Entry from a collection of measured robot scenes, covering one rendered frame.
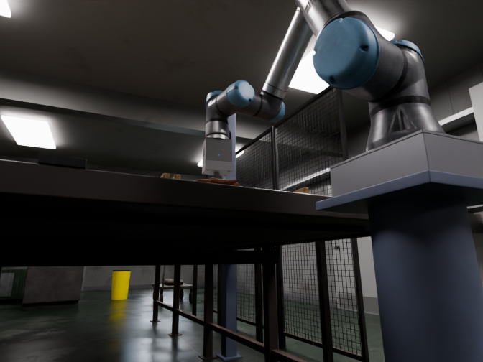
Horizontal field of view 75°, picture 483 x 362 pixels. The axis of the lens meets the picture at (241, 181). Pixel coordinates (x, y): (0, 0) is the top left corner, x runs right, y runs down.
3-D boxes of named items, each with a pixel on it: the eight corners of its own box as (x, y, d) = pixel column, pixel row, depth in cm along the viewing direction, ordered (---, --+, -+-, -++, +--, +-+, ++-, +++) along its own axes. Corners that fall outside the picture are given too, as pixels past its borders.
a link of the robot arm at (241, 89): (264, 85, 98) (243, 100, 107) (234, 74, 91) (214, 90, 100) (265, 108, 96) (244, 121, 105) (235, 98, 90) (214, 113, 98)
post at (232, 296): (242, 358, 259) (240, 95, 321) (223, 360, 252) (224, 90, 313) (233, 353, 274) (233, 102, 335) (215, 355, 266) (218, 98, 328)
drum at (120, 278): (109, 299, 738) (111, 269, 754) (127, 297, 754) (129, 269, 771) (110, 300, 701) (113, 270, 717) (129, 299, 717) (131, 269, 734)
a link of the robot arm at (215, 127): (203, 129, 106) (227, 131, 108) (203, 141, 105) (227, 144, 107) (207, 119, 99) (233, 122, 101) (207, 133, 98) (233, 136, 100)
